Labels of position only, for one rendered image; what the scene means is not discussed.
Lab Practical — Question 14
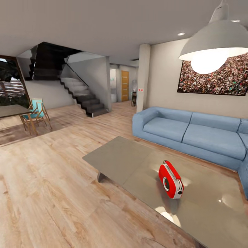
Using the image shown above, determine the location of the radio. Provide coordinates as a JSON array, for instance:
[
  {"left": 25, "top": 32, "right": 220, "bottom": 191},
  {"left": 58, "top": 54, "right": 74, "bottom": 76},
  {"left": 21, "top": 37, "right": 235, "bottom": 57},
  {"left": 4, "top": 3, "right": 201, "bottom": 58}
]
[{"left": 159, "top": 161, "right": 184, "bottom": 199}]

